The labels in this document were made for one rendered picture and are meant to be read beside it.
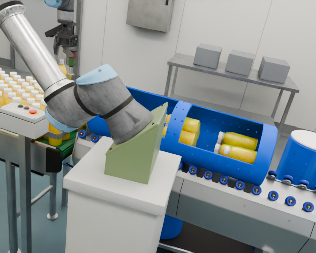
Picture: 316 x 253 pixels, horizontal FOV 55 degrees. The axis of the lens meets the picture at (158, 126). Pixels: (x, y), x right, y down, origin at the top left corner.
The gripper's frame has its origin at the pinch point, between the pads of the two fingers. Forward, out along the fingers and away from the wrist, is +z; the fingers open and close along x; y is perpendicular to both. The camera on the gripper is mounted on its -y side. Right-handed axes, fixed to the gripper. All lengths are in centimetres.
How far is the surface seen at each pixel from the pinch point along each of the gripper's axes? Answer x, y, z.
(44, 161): -16, 4, 49
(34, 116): -24.6, 4.7, 20.4
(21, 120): -27.5, 0.0, 23.0
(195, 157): -7, 78, 26
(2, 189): 34, -75, 129
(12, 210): -15, -19, 92
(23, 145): -24.3, -1.9, 37.7
